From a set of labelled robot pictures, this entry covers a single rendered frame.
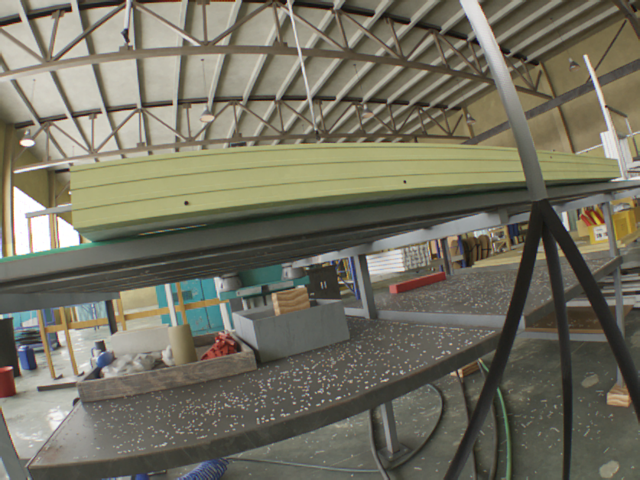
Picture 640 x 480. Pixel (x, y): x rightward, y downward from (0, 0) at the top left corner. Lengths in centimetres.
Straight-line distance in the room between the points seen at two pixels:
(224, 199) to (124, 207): 11
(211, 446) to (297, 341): 43
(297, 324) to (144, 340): 44
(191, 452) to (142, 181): 33
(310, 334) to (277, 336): 8
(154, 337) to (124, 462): 58
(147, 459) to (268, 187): 37
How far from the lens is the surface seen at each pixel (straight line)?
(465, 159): 60
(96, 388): 79
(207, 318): 543
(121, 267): 46
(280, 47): 963
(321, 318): 85
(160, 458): 49
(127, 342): 103
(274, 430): 49
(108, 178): 39
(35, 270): 46
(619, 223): 162
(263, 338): 81
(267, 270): 267
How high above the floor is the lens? 79
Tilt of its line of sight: 4 degrees up
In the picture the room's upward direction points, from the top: 11 degrees counter-clockwise
